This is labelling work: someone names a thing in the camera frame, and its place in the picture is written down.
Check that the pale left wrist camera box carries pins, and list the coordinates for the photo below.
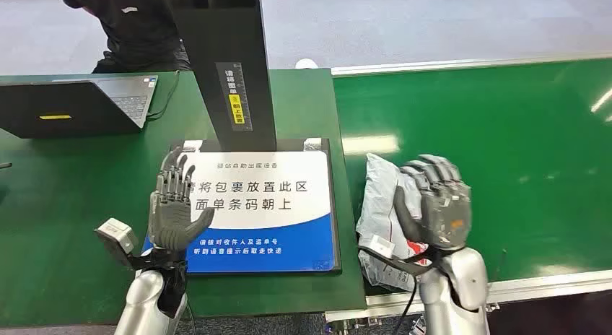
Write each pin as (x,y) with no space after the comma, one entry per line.
(114,237)

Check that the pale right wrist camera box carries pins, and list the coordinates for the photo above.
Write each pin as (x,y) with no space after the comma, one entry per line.
(381,246)

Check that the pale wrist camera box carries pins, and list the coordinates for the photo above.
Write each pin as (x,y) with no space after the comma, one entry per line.
(114,237)
(381,246)

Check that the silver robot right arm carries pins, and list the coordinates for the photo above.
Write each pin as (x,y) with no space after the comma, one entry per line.
(459,294)

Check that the silver tape piece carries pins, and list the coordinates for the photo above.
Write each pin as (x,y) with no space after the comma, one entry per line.
(312,144)
(192,146)

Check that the small white round object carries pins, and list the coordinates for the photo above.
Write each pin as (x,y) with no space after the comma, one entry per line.
(306,64)

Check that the yellow column label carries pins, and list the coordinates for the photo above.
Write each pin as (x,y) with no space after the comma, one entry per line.
(235,108)

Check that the green conveyor belt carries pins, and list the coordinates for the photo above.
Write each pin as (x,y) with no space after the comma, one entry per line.
(502,156)

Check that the dark grey laptop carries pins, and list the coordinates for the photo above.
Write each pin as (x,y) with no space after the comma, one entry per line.
(62,108)

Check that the black inbound machine column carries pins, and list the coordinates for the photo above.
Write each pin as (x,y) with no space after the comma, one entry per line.
(224,36)

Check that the grey plastic mailer package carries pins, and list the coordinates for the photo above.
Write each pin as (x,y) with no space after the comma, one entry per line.
(380,203)

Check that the white and blue machine base plate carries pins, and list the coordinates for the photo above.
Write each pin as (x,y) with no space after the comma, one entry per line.
(267,213)

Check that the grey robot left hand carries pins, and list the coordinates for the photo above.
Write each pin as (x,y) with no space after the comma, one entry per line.
(169,218)

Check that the person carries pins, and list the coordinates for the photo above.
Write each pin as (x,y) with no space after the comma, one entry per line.
(138,26)

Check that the yellow laptop sticker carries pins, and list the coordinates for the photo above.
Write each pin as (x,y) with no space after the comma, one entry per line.
(55,117)

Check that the aluminium conveyor rail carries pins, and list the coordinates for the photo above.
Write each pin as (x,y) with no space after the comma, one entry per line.
(454,64)
(550,285)

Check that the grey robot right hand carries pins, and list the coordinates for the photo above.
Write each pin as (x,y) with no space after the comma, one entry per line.
(444,213)

